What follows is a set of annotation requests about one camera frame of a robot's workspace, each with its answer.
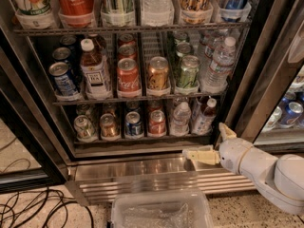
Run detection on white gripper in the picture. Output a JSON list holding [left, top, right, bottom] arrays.
[[182, 123, 253, 174]]

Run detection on tea bottle with white cap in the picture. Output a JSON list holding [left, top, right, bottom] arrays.
[[192, 98, 217, 135]]

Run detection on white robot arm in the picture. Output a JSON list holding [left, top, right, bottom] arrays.
[[182, 123, 304, 215]]

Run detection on clear water bottle bottom shelf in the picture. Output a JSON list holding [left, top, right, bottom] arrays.
[[170, 102, 191, 136]]

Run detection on right fridge glass door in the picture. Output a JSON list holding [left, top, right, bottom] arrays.
[[224, 0, 304, 153]]

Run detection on water bottle middle shelf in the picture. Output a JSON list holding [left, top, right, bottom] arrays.
[[202, 36, 237, 94]]

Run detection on orange can bottom shelf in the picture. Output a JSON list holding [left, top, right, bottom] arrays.
[[148, 110, 166, 136]]

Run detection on green can middle shelf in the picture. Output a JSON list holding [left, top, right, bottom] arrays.
[[176, 55, 200, 94]]

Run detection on blue pepsi can bottom shelf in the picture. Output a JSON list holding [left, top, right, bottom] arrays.
[[125, 111, 143, 138]]

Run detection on gold can middle shelf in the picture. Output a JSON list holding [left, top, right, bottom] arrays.
[[147, 56, 170, 96]]

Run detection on gold can shelf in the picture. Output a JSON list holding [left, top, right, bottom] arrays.
[[100, 113, 120, 140], [147, 56, 170, 96]]

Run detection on red coca-cola can middle shelf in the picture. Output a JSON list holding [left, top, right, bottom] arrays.
[[117, 58, 141, 97]]

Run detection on gold can bottom shelf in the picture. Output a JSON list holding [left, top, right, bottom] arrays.
[[100, 113, 120, 140]]

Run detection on stainless fridge bottom grille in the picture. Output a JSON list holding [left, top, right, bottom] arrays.
[[66, 154, 254, 206]]

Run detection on green white can bottom shelf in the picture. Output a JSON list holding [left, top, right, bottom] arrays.
[[74, 115, 98, 143]]

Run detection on large tea bottle middle shelf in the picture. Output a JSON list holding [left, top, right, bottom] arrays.
[[80, 39, 112, 100]]

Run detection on clear bottle top shelf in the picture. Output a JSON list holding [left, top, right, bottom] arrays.
[[141, 0, 174, 27]]

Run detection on green bottle top shelf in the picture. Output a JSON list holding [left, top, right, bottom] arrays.
[[101, 0, 135, 27]]

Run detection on blue can middle shelf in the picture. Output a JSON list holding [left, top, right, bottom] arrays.
[[48, 62, 79, 96]]

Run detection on red coca-cola bottle top shelf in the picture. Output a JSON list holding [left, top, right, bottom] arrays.
[[59, 0, 94, 28]]

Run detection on white 7up bottle top shelf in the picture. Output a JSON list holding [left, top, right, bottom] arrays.
[[14, 0, 55, 29]]

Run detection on clear plastic bin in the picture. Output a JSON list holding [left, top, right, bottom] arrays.
[[111, 189, 214, 228]]

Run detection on blue can behind right door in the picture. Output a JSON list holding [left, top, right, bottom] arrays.
[[278, 102, 303, 128]]

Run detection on black cables on floor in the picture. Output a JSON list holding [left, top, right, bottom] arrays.
[[0, 187, 95, 228]]

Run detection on left fridge door frame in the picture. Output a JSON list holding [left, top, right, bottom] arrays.
[[0, 30, 66, 194]]

